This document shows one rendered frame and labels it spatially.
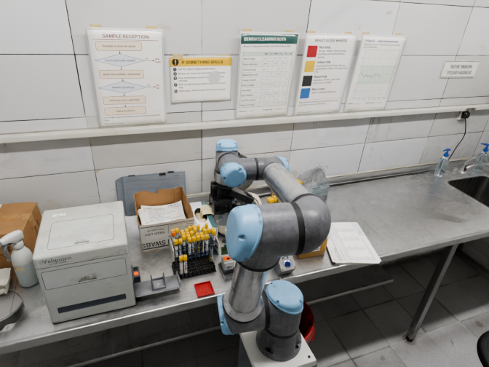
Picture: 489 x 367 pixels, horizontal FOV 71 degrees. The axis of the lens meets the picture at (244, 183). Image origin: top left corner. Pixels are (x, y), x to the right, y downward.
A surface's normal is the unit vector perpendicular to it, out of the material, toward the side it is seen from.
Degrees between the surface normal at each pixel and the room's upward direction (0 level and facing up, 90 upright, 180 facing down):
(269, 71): 93
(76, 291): 90
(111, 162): 90
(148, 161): 90
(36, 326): 0
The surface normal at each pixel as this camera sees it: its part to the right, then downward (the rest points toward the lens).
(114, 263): 0.34, 0.47
